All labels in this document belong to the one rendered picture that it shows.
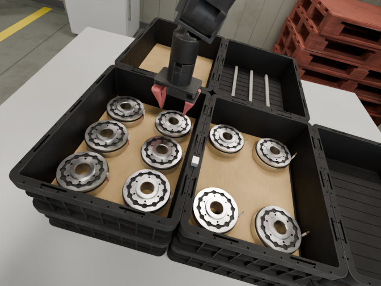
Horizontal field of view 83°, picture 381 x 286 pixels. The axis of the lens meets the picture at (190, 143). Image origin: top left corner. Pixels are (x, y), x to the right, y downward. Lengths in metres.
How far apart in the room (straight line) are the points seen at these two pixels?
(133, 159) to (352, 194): 0.62
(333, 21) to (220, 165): 1.80
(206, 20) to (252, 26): 2.70
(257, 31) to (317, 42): 1.07
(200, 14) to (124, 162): 0.36
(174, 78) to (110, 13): 2.14
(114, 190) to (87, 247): 0.17
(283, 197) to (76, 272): 0.52
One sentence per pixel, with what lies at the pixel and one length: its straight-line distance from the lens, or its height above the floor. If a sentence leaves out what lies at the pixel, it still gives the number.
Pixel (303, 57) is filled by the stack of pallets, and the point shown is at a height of 0.53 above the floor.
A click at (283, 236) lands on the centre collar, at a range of 0.53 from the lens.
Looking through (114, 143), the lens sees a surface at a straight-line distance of 0.56.
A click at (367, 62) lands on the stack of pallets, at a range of 2.55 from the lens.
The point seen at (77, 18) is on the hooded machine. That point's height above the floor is 0.23.
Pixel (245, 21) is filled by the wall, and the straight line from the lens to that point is 3.09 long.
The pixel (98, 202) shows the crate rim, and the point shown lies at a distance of 0.40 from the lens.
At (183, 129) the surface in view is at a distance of 0.60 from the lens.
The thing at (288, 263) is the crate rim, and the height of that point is 0.93.
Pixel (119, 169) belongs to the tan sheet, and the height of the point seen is 0.83.
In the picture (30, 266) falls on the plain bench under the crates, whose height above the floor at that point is 0.70.
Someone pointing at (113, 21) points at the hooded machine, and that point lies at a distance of 2.61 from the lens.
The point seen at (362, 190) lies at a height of 0.83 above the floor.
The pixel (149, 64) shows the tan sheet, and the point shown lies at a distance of 0.89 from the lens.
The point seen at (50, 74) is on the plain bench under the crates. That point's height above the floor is 0.70.
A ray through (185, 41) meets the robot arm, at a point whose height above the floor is 1.10.
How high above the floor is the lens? 1.29
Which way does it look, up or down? 49 degrees down
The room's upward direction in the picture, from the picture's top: 17 degrees clockwise
